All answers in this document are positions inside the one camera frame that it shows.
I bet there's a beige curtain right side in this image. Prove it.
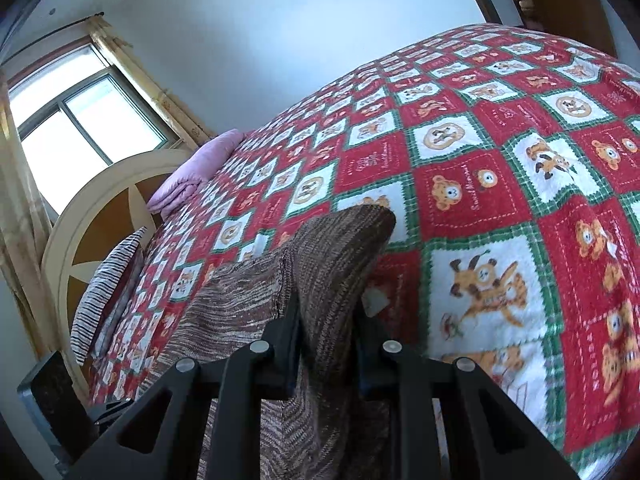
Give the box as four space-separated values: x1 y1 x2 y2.
86 15 216 150

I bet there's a beige curtain left side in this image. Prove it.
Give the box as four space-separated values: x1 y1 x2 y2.
1 81 62 358

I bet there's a red patchwork bear bedspread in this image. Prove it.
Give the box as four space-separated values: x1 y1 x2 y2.
89 24 639 479

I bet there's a beige curtain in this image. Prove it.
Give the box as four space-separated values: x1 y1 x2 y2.
86 15 216 150
1 81 62 358

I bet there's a bright window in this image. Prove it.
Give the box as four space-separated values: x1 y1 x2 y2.
9 41 178 218

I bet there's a dark wooden door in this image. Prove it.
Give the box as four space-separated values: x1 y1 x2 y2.
518 0 617 56

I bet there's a cream wooden headboard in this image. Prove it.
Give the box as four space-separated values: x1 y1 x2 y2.
41 148 191 403

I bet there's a pink folded blanket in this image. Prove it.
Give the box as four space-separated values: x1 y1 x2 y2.
146 129 244 219

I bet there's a grey striped pillow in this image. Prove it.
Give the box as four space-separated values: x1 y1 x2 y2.
70 226 146 366

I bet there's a brown knitted garment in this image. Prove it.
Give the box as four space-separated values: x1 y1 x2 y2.
139 205 396 479

